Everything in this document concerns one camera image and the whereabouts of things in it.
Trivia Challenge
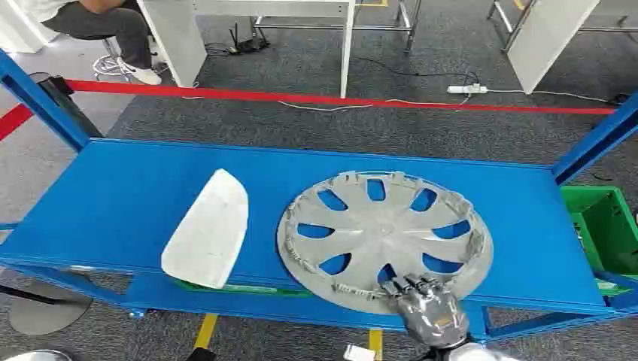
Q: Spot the short red barrier belt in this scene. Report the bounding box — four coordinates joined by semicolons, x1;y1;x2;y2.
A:
0;103;35;143

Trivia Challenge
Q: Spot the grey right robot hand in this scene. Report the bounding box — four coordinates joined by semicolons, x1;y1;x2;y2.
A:
379;272;470;349

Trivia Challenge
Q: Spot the black barrier post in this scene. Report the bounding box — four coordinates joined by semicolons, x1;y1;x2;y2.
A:
29;71;104;139

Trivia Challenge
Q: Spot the black floor cable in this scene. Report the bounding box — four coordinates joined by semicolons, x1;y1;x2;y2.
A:
356;56;481;86

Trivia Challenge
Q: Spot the thin white floor cable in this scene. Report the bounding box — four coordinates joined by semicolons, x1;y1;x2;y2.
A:
278;94;472;113

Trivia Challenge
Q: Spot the long red barrier belt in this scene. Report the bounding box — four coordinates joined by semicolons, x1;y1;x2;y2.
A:
65;79;616;117

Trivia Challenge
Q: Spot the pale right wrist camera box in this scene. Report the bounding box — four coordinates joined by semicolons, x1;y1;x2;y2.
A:
342;344;376;361

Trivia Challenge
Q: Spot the person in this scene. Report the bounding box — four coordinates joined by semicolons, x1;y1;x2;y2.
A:
20;0;163;86

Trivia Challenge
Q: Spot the green plastic crate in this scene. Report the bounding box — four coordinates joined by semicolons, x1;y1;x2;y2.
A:
559;185;638;290
174;278;314;299

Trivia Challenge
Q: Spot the white partition board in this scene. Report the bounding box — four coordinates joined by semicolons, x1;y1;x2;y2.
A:
506;0;602;96

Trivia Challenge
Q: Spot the white curved plastic panel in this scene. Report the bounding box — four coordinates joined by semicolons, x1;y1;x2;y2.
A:
160;168;249;290

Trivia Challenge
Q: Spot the white desk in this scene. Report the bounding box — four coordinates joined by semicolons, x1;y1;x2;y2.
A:
137;0;357;99

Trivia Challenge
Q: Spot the silver plastic wheel hubcap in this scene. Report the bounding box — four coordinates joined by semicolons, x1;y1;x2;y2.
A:
276;170;494;316

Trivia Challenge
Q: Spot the grey round stanchion base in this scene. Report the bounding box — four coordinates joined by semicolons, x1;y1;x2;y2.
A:
0;284;94;336

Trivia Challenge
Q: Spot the blue metal workbench frame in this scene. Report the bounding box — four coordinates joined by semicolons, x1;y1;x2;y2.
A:
0;50;638;344

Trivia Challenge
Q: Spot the black router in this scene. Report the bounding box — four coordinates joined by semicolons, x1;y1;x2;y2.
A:
226;22;271;55

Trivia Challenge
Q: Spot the white power strip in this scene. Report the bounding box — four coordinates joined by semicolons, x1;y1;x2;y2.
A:
447;83;489;96

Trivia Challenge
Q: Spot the chrome stool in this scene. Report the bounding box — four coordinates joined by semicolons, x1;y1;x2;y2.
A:
92;37;168;82

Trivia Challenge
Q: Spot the white power strip cable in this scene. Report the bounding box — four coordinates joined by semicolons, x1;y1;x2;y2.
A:
487;88;612;105

